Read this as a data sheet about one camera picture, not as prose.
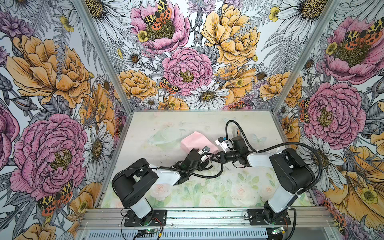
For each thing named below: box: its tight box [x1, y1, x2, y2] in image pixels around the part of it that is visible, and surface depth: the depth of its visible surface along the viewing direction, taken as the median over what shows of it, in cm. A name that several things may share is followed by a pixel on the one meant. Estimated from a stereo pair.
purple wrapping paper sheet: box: [180, 131, 219, 152], surface depth 97 cm
